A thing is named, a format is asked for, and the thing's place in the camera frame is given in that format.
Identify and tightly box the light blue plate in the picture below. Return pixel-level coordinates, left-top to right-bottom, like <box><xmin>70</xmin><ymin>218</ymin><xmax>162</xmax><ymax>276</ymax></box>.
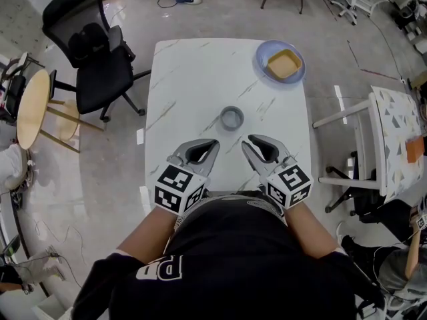
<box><xmin>255</xmin><ymin>39</ymin><xmax>307</xmax><ymax>85</ymax></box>

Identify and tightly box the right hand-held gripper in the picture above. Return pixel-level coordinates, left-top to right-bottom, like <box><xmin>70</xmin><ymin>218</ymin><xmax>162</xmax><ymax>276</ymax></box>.
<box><xmin>242</xmin><ymin>134</ymin><xmax>314</xmax><ymax>210</ymax></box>

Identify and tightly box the white marble table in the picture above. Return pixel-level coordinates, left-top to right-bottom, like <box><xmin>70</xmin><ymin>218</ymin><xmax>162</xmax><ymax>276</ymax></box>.
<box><xmin>143</xmin><ymin>37</ymin><xmax>313</xmax><ymax>193</ymax></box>

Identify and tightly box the orange box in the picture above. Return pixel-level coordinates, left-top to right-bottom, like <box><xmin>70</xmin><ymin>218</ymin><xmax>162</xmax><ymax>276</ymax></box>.
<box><xmin>405</xmin><ymin>135</ymin><xmax>426</xmax><ymax>163</ymax></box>

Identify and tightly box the blue grey tape roll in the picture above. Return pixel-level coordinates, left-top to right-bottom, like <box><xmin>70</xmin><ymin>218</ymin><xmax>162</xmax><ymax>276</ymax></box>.
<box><xmin>219</xmin><ymin>105</ymin><xmax>246</xmax><ymax>132</ymax></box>

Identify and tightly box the person's right forearm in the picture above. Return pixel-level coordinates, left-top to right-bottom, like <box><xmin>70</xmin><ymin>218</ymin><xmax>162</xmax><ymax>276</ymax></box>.
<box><xmin>283</xmin><ymin>200</ymin><xmax>343</xmax><ymax>260</ymax></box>

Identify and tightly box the white patterned table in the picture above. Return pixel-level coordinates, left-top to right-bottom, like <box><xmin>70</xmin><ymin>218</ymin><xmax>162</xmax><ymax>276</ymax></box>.
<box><xmin>312</xmin><ymin>85</ymin><xmax>426</xmax><ymax>203</ymax></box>

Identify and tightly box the person's black shirt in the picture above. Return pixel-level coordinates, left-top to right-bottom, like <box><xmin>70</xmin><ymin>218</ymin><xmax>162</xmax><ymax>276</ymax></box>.
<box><xmin>71</xmin><ymin>194</ymin><xmax>388</xmax><ymax>320</ymax></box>

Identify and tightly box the round wooden side table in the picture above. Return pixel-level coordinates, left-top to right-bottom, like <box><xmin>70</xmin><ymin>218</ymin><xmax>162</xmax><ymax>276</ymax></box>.
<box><xmin>15</xmin><ymin>69</ymin><xmax>105</xmax><ymax>155</ymax></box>

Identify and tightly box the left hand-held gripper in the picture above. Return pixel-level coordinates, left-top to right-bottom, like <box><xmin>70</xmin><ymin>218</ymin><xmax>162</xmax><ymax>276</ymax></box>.
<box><xmin>153</xmin><ymin>139</ymin><xmax>221</xmax><ymax>217</ymax></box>

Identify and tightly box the yellow square bowl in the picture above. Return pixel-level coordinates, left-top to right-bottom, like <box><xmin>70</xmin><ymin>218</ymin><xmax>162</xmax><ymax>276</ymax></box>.
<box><xmin>266</xmin><ymin>49</ymin><xmax>304</xmax><ymax>81</ymax></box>

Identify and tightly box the person's left forearm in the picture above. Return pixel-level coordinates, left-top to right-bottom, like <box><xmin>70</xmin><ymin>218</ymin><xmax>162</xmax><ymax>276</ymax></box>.
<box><xmin>115</xmin><ymin>208</ymin><xmax>183</xmax><ymax>266</ymax></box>

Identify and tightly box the black mesh office chair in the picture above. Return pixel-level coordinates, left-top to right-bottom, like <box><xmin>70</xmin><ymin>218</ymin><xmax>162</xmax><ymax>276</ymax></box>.
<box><xmin>41</xmin><ymin>0</ymin><xmax>153</xmax><ymax>123</ymax></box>

